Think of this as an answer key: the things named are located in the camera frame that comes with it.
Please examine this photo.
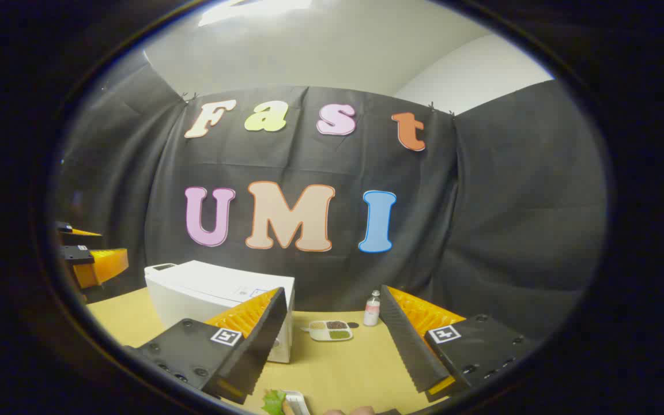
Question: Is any white divided condiment dish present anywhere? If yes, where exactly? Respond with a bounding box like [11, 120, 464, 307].
[308, 320, 356, 342]

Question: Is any white rectangular tray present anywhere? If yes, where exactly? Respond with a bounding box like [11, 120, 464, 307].
[282, 391, 312, 415]

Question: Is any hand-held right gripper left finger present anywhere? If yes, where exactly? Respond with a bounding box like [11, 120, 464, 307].
[124, 287, 288, 404]

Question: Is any white microwave oven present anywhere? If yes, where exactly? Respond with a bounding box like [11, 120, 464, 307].
[144, 261, 296, 364]

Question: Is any lettuce sandwich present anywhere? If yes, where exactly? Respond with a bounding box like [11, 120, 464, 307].
[260, 389, 295, 415]

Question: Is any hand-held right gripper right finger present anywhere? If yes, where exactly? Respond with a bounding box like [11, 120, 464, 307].
[379, 284, 534, 402]

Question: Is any small clear bottle pink label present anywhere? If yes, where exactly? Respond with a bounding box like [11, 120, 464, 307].
[363, 290, 381, 327]

